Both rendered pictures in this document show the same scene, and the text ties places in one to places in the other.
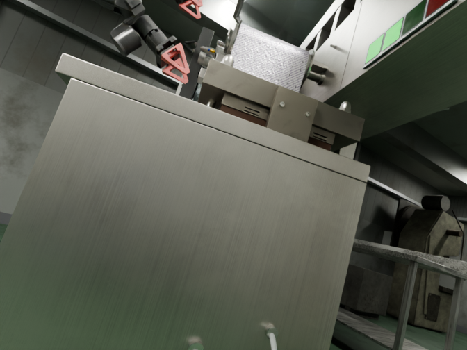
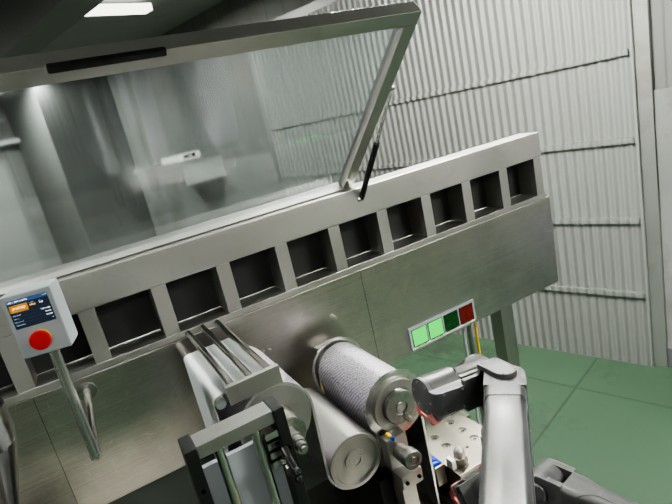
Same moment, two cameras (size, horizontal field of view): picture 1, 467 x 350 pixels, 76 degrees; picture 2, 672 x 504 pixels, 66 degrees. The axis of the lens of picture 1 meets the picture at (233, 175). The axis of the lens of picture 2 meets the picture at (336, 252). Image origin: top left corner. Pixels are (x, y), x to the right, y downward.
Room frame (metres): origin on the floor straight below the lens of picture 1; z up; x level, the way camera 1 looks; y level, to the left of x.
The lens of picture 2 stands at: (1.21, 1.04, 1.86)
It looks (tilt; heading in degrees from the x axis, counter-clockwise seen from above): 15 degrees down; 253
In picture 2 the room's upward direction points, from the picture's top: 13 degrees counter-clockwise
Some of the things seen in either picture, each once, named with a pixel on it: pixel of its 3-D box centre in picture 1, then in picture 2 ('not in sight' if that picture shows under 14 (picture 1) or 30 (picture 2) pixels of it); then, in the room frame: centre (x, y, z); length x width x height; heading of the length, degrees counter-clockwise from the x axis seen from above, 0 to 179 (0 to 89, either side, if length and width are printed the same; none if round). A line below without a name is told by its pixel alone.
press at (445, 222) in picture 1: (428, 259); not in sight; (5.62, -4.00, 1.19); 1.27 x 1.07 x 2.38; 116
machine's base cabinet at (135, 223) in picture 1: (169, 254); not in sight; (1.82, 0.22, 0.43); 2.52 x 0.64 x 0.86; 9
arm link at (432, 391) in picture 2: not in sight; (465, 393); (0.88, 0.43, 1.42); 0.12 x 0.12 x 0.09; 5
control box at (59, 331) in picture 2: not in sight; (39, 319); (1.43, 0.19, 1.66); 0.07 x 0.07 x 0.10; 86
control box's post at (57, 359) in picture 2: not in sight; (74, 402); (1.43, 0.18, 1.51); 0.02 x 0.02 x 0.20
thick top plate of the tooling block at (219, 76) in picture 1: (276, 112); (433, 432); (0.73, -0.06, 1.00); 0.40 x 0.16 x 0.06; 99
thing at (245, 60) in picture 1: (261, 85); (396, 420); (0.84, 0.00, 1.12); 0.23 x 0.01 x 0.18; 99
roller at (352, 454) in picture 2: not in sight; (328, 433); (1.02, 0.02, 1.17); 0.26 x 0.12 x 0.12; 99
